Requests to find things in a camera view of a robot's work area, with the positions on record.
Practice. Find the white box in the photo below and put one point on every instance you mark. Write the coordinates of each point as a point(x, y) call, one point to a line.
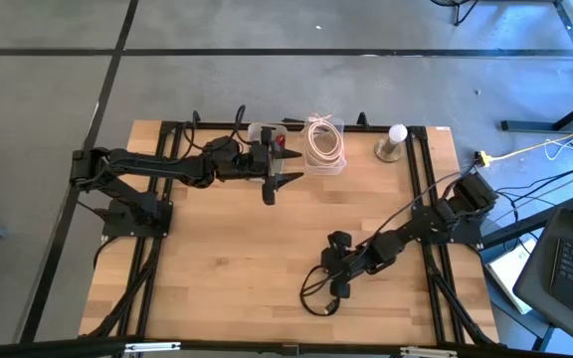
point(508, 271)

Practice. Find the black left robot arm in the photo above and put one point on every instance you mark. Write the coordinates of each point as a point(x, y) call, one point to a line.
point(157, 166)

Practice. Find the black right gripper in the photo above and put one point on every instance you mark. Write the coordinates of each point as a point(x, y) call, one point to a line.
point(343, 263)

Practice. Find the black bar with silver brackets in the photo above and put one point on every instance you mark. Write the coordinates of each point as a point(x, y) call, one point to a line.
point(266, 348)

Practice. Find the white ball on stand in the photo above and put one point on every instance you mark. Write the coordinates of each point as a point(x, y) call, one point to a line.
point(393, 139)

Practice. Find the clear plastic bin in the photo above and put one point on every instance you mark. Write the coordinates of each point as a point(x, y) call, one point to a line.
point(324, 170)
point(254, 130)

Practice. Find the black aluminium table frame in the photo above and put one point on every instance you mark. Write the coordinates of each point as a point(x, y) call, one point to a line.
point(177, 209)

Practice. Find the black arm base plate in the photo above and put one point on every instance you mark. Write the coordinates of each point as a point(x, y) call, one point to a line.
point(117, 229)
point(468, 233)

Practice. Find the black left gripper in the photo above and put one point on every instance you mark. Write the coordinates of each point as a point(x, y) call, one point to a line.
point(251, 161)

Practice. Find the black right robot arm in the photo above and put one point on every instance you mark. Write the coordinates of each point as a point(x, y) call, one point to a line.
point(431, 221)

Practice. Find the black desk leg frame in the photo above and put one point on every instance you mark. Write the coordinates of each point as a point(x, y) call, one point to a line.
point(565, 119)

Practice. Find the laptop computer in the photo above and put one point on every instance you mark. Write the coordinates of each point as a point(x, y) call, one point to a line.
point(535, 288)

